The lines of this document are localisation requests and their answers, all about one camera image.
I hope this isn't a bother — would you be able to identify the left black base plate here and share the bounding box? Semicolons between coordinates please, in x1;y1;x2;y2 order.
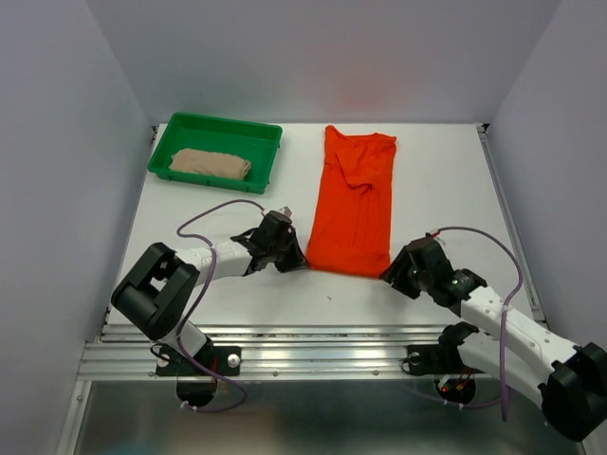
150;343;242;377

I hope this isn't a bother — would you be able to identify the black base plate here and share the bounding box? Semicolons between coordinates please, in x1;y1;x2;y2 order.
400;344;484;376
150;343;242;377

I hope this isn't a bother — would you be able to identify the green plastic tray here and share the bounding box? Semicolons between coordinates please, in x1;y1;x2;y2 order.
147;112;283;194

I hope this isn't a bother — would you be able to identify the beige folded t shirt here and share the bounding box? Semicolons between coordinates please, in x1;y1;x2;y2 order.
169;148;252;181

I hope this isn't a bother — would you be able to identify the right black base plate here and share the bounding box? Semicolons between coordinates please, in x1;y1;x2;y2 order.
400;344;484;376

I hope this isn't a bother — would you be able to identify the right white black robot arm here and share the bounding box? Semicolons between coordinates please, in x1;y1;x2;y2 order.
380;235;606;442

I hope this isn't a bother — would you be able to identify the orange t shirt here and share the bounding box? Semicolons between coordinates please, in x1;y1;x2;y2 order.
305;125;396;279

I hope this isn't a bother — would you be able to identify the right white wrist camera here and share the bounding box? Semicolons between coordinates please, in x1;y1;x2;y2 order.
427;229;446;246

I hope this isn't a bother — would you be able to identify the aluminium rail frame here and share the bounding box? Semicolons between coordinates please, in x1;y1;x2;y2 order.
58;124;586;454

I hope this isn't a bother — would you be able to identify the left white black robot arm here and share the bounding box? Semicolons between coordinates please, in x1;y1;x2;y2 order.
111;210;310;373

